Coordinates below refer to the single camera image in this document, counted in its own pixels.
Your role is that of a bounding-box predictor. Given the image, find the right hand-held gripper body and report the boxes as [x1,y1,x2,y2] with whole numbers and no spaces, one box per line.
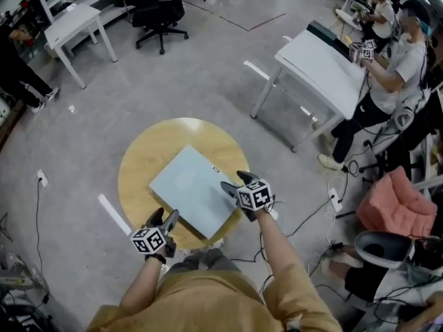
[236,179,275,223]

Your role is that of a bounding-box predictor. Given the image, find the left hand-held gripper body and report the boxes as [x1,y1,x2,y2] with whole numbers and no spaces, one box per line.
[130,223,177,259]

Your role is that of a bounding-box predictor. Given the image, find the light blue box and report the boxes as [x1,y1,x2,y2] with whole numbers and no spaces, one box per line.
[149,144,243,241]

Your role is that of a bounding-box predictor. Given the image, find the person's right forearm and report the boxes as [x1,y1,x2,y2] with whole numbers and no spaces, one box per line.
[257,210,297,276]

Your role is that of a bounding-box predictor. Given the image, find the person's left forearm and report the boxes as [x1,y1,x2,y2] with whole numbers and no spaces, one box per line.
[119,256,167,313]

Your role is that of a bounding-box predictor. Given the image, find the round wooden table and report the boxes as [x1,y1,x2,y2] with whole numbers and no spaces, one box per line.
[117,117,251,252]

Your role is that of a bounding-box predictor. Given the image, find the black wrist band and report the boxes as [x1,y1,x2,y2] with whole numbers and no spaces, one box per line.
[144,252,168,265]

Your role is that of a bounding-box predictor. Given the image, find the white tape strip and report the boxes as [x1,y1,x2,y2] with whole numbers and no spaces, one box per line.
[98,194,133,237]

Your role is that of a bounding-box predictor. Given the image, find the person's grey trousers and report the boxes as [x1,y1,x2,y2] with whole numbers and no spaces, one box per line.
[168,247,243,283]

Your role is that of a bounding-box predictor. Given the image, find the person's tan shirt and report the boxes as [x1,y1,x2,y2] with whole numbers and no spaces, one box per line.
[86,254,343,332]

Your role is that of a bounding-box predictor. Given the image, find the white rectangular table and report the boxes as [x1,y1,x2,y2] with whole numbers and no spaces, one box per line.
[251,29,368,153]
[44,3,118,90]

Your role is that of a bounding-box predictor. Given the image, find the pink armchair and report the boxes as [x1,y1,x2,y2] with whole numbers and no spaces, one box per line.
[356,166,439,239]

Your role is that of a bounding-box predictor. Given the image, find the grey moulded chair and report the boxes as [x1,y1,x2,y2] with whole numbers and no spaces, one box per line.
[354,230,415,270]

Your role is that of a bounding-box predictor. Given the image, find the black box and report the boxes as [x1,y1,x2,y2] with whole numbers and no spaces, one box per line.
[306,19,347,53]

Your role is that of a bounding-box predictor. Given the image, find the wooden bench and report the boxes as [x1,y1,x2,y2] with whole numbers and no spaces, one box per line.
[0,98,27,145]

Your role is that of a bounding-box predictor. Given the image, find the small round white table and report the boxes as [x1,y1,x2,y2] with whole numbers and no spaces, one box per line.
[334,8,364,30]

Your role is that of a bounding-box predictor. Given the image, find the black office chair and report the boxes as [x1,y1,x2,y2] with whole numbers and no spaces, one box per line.
[132,0,190,55]

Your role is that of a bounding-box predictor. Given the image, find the black power strip cable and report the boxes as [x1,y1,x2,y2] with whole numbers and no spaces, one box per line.
[286,195,335,238]
[33,177,49,304]

